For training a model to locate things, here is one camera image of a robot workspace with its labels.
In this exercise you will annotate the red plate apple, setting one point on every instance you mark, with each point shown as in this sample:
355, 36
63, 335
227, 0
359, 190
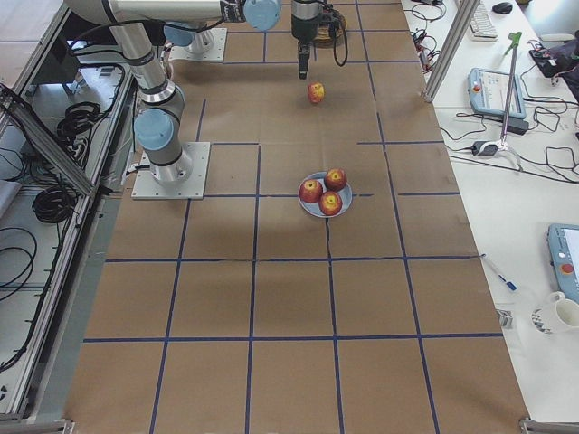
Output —
310, 191
330, 203
335, 179

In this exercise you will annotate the red plate apple back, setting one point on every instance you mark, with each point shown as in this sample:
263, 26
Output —
335, 179

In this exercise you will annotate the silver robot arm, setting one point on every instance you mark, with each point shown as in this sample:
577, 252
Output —
192, 37
156, 128

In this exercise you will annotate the red plate apple left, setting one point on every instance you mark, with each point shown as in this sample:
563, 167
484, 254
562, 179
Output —
310, 191

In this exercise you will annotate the woven wicker basket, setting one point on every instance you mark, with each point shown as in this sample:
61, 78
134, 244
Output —
332, 28

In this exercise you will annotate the red yellow apple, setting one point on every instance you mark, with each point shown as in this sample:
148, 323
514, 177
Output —
316, 92

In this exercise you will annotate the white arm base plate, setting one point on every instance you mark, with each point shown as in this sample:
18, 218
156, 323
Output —
184, 179
215, 54

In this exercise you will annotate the light blue plate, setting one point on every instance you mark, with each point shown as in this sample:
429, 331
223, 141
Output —
346, 195

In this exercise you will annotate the aluminium frame post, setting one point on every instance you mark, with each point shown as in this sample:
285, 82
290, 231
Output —
458, 28

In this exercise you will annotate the blue teach pendant tablet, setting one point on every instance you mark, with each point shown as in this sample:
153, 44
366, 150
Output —
487, 91

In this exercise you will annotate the white mug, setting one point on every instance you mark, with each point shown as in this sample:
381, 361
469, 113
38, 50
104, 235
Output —
556, 315

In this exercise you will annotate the red plate apple front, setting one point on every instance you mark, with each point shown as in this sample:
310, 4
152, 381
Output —
330, 203

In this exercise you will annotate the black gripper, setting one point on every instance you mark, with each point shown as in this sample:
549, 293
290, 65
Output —
301, 27

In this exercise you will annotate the blue white pen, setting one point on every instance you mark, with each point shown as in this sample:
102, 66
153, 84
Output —
501, 275

